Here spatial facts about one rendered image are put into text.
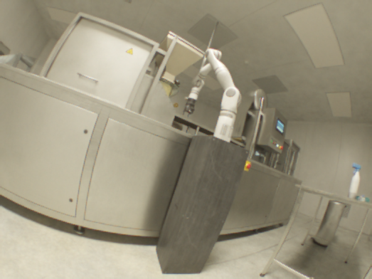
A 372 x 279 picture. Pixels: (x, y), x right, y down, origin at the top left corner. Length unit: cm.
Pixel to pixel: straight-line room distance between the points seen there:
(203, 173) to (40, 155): 82
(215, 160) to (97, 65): 89
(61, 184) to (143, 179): 46
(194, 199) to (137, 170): 34
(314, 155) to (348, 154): 108
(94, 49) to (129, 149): 69
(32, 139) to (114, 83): 59
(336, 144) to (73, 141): 513
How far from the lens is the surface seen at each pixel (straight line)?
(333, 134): 507
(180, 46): 129
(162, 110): 112
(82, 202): 91
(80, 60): 110
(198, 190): 72
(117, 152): 81
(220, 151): 73
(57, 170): 88
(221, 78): 102
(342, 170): 480
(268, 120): 166
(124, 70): 106
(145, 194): 90
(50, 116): 86
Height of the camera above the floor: 69
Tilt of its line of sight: 5 degrees up
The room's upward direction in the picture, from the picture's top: 18 degrees clockwise
